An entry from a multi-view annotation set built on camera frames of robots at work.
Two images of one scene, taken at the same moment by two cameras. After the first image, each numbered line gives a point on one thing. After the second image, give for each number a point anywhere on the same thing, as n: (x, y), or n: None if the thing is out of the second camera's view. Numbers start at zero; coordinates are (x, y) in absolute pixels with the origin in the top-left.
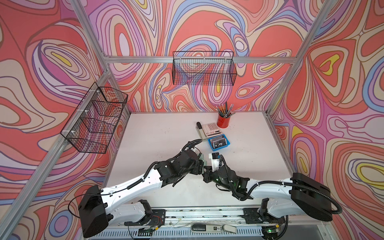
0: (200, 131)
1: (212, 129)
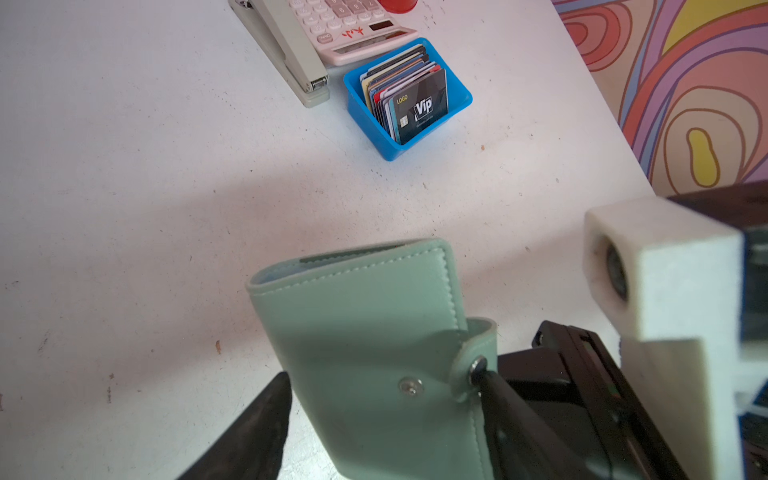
0: (274, 32)
1: (346, 30)
